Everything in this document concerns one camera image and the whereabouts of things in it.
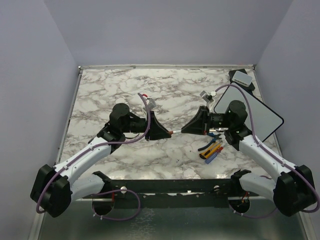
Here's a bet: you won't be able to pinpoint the blue handled pliers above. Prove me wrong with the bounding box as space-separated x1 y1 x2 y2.
197 132 222 152

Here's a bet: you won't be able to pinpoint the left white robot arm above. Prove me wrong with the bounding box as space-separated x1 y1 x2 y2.
30 98 171 218

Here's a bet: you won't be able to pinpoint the silver open-end wrench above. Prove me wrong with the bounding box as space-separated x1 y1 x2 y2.
209 127 228 133

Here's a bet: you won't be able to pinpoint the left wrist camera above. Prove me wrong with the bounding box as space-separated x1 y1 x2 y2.
142 98 157 113

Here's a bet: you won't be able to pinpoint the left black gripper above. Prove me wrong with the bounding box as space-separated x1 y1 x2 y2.
121 110 171 141

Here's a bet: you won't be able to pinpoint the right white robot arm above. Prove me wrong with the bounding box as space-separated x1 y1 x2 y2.
181 100 320 217

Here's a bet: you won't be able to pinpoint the yellow utility knife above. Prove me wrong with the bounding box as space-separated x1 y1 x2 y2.
198 140 222 160

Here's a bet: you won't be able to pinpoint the red blue screwdriver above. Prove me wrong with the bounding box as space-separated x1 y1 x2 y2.
204 146 224 164

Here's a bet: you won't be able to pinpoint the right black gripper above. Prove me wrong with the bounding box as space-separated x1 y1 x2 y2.
182 105 233 135

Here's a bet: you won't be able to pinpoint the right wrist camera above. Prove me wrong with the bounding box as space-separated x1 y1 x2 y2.
200 90 217 112

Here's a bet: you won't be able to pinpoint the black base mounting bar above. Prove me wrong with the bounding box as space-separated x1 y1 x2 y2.
85 172 246 209

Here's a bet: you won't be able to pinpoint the white red marker pen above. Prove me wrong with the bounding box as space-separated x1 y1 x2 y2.
172 129 182 134

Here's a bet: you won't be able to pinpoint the white network switch box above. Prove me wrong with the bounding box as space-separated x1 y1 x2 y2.
231 70 253 87

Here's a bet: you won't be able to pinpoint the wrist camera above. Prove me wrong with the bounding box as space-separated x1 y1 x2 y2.
142 98 157 113
200 90 217 112

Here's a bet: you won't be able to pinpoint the black framed whiteboard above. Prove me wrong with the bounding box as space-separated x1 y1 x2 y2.
213 83 284 142

